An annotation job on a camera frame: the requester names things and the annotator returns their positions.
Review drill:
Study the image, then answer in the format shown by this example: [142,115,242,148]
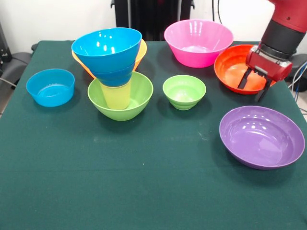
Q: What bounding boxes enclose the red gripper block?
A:
[237,45,294,103]

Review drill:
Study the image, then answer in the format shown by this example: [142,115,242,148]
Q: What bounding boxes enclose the red bowl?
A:
[213,44,276,95]

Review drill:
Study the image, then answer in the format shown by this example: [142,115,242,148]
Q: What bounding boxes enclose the purple bowl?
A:
[219,105,306,170]

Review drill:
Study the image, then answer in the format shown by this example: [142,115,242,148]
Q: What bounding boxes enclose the pink bowl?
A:
[164,19,235,69]

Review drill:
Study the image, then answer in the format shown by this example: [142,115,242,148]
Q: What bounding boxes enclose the small green bowl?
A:
[162,74,207,111]

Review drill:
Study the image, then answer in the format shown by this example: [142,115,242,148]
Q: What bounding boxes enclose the yellow cup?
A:
[100,80,132,110]

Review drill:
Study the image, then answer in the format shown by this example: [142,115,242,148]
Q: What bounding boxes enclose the small dark blue bowl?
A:
[91,61,136,87]

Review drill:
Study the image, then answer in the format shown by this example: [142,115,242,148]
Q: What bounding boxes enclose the large light blue bowl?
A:
[71,27,142,72]

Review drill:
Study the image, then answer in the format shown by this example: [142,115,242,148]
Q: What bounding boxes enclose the large green bowl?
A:
[87,71,154,122]

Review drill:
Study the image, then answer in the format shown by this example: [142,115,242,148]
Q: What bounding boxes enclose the orange bowl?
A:
[71,38,147,80]

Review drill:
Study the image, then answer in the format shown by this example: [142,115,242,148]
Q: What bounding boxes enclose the dark green tablecloth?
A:
[0,40,307,230]

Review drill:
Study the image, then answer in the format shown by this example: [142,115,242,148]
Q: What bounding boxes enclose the low ribbed blue bowl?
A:
[25,68,75,108]

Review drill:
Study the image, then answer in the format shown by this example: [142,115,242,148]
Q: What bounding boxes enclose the black equipment rack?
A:
[0,23,12,64]

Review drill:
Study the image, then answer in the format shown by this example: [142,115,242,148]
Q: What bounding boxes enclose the blue and white cables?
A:
[287,61,307,115]

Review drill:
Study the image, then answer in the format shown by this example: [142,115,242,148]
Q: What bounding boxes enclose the black hanging cable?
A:
[212,0,223,21]

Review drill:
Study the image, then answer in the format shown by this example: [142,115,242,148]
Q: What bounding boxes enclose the grey cable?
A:
[0,78,17,87]

